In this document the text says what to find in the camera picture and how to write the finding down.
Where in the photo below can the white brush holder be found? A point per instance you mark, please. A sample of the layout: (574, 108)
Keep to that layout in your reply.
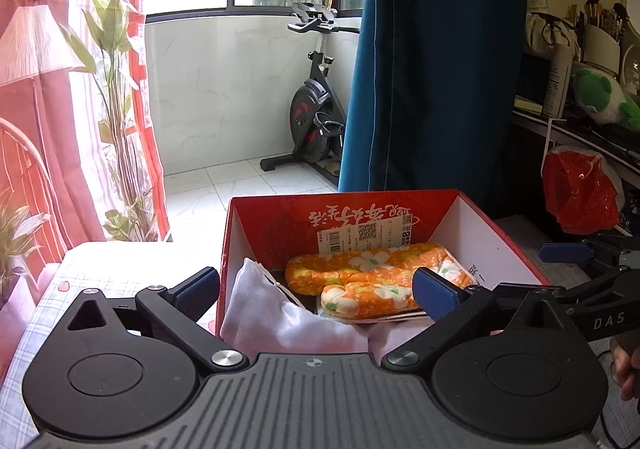
(600, 46)

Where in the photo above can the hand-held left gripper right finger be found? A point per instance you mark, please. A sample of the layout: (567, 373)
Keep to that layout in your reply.
(435, 294)

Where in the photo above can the black exercise bike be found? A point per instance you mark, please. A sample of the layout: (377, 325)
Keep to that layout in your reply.
(310, 114)

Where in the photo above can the yellow sticky note pad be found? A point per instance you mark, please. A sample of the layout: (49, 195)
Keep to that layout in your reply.
(527, 105)

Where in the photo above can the white spray bottle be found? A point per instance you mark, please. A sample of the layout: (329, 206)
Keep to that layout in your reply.
(556, 79)

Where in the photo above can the red cardboard box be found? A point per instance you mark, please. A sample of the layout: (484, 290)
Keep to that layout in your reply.
(280, 224)

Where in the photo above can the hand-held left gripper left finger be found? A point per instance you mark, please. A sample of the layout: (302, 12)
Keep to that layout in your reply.
(195, 289)

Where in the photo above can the round mirror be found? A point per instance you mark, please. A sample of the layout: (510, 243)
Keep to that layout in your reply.
(634, 14)

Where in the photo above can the white cloth bag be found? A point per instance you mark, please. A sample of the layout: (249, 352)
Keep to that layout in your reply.
(270, 314)

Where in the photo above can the person's right hand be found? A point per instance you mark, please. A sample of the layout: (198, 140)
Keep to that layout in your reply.
(629, 364)

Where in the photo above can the checked bed sheet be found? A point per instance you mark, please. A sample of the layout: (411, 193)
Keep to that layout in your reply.
(100, 269)

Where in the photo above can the orange floral fabric roll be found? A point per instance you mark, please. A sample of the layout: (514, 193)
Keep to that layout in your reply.
(320, 269)
(360, 301)

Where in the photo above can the pink printed backdrop cloth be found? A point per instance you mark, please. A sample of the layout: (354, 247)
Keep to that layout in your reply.
(30, 129)

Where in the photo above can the red plastic bag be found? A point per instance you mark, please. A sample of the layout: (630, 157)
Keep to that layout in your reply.
(575, 194)

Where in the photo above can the green plush toy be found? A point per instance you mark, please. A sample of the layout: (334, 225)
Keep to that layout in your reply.
(595, 94)

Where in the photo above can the blue curtain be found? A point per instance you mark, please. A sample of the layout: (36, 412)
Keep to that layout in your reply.
(440, 79)

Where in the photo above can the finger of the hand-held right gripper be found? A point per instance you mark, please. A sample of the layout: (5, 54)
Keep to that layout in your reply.
(590, 285)
(565, 253)

